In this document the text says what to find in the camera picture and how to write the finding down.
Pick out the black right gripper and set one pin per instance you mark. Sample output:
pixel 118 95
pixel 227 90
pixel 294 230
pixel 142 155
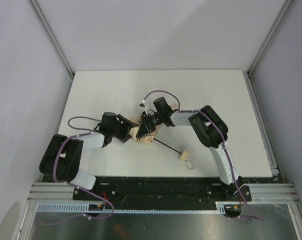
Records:
pixel 145 122

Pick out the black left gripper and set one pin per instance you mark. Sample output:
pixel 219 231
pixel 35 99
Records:
pixel 124 127

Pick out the beige and black folding umbrella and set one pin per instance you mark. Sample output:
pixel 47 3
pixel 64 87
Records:
pixel 164 111

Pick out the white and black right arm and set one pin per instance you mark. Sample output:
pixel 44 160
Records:
pixel 209 128

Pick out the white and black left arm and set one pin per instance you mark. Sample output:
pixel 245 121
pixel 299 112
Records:
pixel 61 160

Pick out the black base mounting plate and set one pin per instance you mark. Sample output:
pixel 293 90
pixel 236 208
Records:
pixel 164 194

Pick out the front aluminium frame rail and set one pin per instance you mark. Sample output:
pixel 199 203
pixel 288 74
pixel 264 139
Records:
pixel 260 193

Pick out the left aluminium frame post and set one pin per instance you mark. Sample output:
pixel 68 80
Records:
pixel 35 6

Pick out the aluminium frame post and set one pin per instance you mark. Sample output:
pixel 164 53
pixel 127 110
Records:
pixel 271 34
pixel 35 6

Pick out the right aluminium frame post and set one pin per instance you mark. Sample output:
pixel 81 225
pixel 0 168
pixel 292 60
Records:
pixel 271 34

